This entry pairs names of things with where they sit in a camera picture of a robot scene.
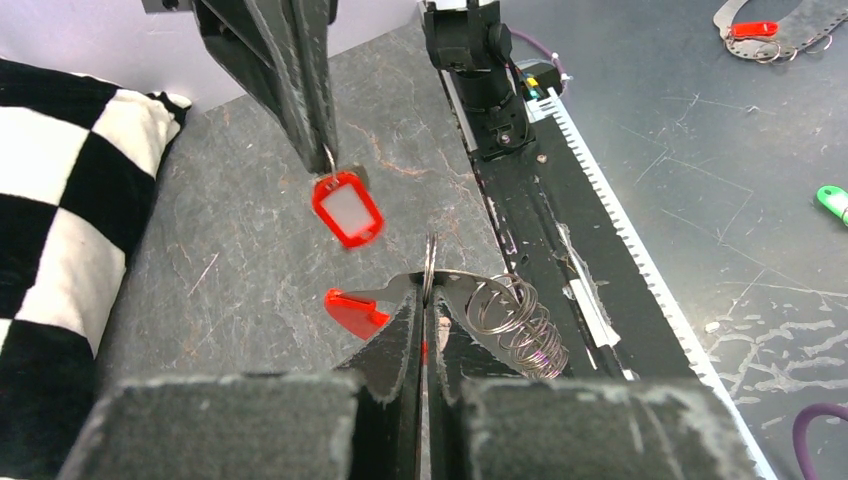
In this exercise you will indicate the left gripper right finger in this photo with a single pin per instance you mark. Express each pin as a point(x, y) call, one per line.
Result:
point(487, 422)

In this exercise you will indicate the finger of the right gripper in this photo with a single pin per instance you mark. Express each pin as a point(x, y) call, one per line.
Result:
point(250, 40)
point(312, 128)

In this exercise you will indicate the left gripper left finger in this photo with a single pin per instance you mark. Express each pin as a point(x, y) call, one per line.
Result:
point(360, 420)

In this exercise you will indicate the red grey keyring holder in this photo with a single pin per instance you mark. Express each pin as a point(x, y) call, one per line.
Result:
point(501, 313)

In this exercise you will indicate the red tag key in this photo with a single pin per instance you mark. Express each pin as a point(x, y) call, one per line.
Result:
point(342, 201)

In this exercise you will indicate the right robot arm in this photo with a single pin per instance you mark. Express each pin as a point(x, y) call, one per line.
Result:
point(468, 40)

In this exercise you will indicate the spare keyring holder on floor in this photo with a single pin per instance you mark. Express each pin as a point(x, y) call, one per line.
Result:
point(808, 28)

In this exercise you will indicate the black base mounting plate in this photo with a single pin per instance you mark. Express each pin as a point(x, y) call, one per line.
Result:
point(554, 233)

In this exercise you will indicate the black white checkered pillow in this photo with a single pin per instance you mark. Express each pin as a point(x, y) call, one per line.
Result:
point(79, 162)

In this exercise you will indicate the green key tag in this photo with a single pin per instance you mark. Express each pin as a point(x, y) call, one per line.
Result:
point(835, 200)

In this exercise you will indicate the blue white cable duct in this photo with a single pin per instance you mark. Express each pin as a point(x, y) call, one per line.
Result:
point(699, 361)

